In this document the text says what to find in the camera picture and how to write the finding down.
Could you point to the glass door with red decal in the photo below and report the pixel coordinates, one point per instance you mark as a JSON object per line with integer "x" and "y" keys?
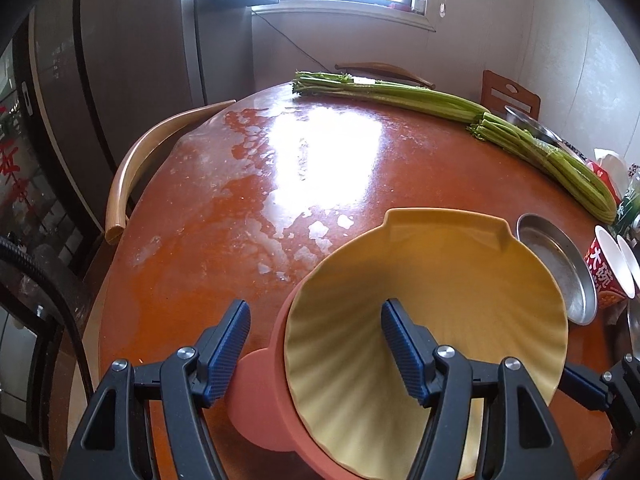
{"x": 25, "y": 185}

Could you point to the yellow shell-shaped plate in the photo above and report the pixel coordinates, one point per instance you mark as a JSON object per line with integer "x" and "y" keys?
{"x": 450, "y": 280}

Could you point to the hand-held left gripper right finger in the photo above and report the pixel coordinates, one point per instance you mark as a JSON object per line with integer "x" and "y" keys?
{"x": 400, "y": 350}

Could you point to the brown slotted back chair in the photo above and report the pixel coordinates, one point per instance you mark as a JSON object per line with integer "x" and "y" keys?
{"x": 492, "y": 90}

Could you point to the round steel plate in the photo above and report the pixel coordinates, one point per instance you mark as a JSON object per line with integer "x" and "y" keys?
{"x": 555, "y": 265}

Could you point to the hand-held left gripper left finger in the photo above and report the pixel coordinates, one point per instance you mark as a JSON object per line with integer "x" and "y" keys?
{"x": 227, "y": 350}

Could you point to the dark wood curved chair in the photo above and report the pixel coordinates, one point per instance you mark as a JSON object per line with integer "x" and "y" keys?
{"x": 385, "y": 70}

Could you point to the light wood curved chair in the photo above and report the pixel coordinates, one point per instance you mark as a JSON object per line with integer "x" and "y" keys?
{"x": 125, "y": 170}

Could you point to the long thin celery bunch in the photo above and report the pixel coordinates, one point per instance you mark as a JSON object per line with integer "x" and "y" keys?
{"x": 390, "y": 92}

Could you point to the thick celery bunch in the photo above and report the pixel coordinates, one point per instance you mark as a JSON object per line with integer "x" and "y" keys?
{"x": 550, "y": 160}

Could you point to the dark grey refrigerator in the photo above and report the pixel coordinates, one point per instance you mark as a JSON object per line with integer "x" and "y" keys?
{"x": 130, "y": 85}

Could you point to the deep steel mixing bowl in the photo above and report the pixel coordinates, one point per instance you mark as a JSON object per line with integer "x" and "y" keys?
{"x": 532, "y": 122}

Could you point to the red tissue pack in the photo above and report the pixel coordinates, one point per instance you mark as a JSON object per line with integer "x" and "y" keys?
{"x": 605, "y": 175}

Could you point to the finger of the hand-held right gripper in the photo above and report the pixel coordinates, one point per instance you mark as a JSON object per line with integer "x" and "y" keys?
{"x": 585, "y": 385}

